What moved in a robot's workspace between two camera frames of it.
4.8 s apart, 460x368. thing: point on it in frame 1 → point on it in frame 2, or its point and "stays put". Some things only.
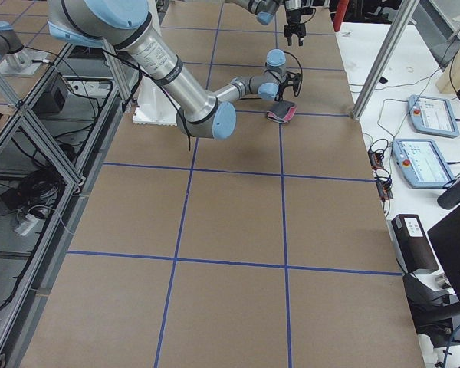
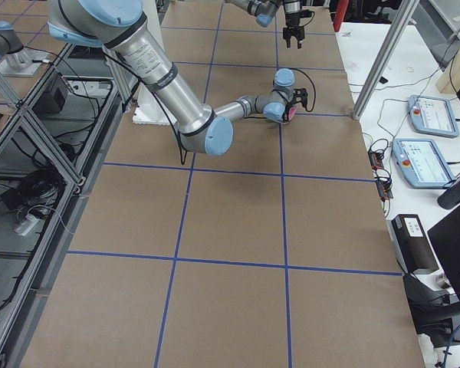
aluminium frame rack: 39,167 stays put
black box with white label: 413,247 stays put
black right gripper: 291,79 → 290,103
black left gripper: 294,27 stays put
